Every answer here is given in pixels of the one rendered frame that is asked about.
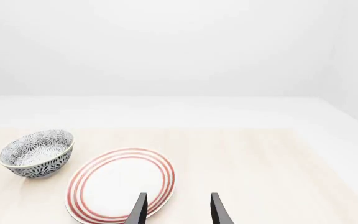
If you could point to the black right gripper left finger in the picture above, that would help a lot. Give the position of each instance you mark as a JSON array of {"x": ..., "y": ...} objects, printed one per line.
[{"x": 139, "y": 210}]

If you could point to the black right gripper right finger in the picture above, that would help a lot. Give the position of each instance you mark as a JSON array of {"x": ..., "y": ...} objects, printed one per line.
[{"x": 218, "y": 211}]

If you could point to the white plate with red rings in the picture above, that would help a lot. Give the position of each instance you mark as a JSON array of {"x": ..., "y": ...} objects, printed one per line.
[{"x": 117, "y": 182}]

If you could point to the blue patterned bowl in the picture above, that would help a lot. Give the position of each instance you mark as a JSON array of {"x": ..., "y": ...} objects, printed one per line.
[{"x": 37, "y": 156}]

